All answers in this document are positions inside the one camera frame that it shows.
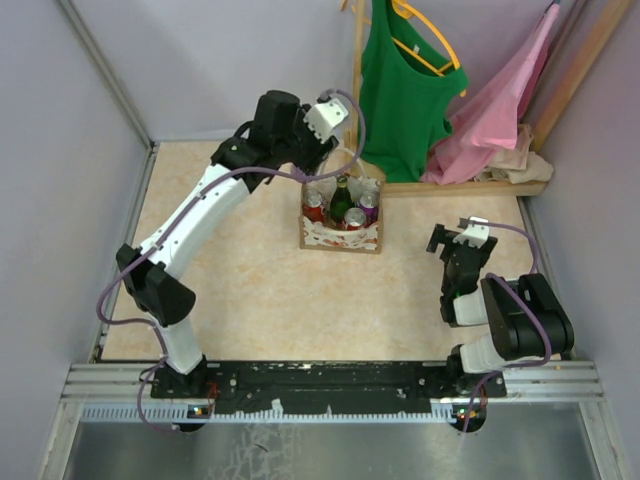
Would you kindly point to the pink shirt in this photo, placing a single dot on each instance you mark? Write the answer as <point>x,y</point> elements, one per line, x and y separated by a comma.
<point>489,122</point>

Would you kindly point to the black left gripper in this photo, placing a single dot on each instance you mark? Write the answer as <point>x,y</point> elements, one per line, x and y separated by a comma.
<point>310,151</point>

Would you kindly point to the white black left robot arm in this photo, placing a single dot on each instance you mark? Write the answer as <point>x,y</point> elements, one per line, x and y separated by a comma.
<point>152,271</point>

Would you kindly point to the yellow clothes hanger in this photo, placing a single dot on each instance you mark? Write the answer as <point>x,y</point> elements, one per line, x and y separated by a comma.
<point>430,40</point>

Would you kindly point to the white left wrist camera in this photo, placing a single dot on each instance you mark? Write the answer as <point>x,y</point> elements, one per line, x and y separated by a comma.
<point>324,117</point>

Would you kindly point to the patterned canvas tote bag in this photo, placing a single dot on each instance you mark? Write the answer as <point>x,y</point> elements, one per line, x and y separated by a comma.
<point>324,237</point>

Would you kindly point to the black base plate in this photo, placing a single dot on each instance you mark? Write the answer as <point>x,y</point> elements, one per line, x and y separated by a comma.
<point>386,387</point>

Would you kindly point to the beige cloth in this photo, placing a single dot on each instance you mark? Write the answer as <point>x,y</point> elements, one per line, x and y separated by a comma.
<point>518,165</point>

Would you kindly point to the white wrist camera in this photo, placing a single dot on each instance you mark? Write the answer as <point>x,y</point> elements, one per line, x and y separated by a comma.
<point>474,231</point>
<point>324,117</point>

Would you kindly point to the green tank top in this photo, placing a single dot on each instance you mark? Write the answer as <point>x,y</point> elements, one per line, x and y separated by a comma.
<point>403,100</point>

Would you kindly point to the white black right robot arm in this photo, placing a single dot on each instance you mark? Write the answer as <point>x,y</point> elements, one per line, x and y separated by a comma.
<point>526,322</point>

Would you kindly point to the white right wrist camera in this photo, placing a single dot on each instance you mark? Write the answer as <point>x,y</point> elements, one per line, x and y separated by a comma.
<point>474,231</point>

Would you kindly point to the green glass bottle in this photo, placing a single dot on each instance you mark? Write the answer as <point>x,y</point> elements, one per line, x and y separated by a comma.
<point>341,202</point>

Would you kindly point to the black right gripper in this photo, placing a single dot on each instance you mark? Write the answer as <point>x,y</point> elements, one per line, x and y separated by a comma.
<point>460,248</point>

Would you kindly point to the wooden clothes rack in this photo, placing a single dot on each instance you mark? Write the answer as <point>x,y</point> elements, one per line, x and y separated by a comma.
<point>601,31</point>

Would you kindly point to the purple can back right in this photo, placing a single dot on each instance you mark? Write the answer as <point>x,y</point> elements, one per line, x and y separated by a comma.
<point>369,203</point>

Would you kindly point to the red can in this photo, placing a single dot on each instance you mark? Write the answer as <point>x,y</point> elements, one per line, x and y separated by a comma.
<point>354,219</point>
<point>313,206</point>

